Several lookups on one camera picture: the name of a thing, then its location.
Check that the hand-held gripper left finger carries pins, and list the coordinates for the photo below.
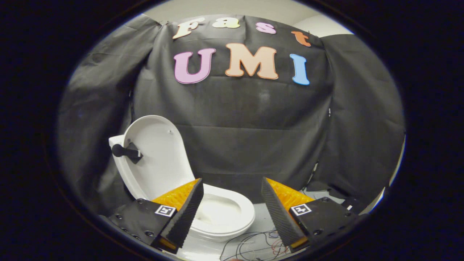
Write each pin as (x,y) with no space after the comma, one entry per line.
(185,217)

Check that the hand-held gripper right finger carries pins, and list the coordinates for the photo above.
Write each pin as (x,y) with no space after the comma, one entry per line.
(277,214)

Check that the white toilet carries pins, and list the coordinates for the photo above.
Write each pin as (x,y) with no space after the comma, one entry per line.
(217,212)

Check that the white toilet tank lid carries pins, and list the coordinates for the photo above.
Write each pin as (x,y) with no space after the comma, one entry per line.
(116,139)

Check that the black box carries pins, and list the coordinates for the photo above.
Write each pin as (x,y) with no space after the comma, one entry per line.
(353,203)

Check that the black backdrop cloth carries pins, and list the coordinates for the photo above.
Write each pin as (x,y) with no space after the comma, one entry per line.
(253,119)

